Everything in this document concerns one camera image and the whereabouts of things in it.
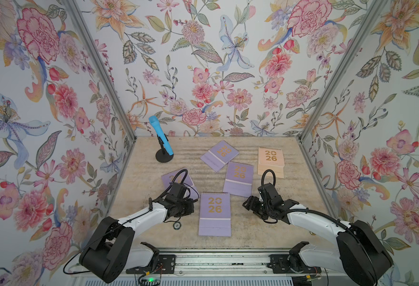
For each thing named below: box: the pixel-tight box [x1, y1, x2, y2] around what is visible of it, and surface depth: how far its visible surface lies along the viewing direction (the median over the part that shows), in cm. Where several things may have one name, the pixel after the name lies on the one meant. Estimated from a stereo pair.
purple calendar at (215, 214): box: [198, 191, 232, 237], surface depth 88 cm
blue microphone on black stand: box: [148, 115, 174, 163], surface depth 100 cm
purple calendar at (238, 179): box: [222, 161, 255, 198], surface depth 103 cm
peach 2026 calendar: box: [257, 147, 285, 179], surface depth 111 cm
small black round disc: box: [169, 218, 182, 230], surface depth 86 cm
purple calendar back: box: [199, 140, 240, 173], surface depth 112 cm
